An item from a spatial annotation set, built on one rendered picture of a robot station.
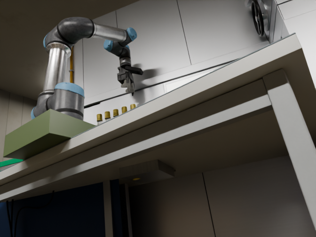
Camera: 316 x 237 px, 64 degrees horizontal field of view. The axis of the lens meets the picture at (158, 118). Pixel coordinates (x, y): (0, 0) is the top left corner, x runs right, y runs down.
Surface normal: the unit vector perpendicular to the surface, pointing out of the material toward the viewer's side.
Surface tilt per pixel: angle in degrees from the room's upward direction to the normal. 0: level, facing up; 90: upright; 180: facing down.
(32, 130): 90
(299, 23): 90
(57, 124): 90
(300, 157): 90
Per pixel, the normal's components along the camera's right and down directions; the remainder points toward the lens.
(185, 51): -0.33, -0.33
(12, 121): 0.80, -0.33
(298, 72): 0.14, 0.91
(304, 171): -0.59, -0.25
